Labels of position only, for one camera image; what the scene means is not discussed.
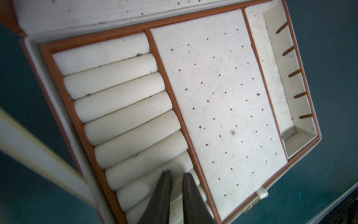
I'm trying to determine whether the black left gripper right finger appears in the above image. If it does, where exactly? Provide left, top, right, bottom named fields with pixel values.
left=182, top=173, right=215, bottom=224

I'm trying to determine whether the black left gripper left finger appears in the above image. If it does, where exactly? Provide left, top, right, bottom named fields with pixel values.
left=138, top=170, right=172, bottom=224

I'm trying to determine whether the brown jewelry box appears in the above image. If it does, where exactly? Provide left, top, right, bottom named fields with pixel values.
left=1, top=1, right=322, bottom=224

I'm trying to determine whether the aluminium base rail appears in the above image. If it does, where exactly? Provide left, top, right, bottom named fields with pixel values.
left=306, top=183, right=358, bottom=224

